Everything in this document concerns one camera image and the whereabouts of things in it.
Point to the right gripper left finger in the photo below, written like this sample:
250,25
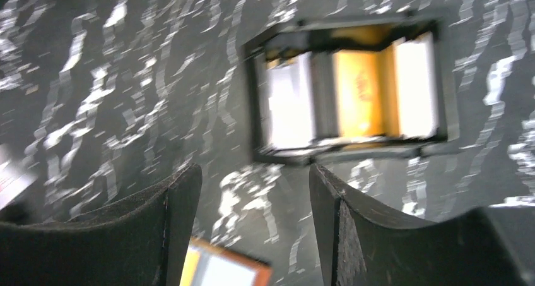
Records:
141,239

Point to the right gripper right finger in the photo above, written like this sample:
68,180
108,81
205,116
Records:
362,241

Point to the brown leather card holder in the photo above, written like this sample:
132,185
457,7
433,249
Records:
211,265

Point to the gold credit card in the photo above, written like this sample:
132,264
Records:
361,101

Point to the black card tray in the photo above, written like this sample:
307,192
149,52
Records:
322,38

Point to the white card in tray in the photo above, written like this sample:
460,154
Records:
416,87

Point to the silver card in tray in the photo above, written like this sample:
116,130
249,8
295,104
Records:
289,101

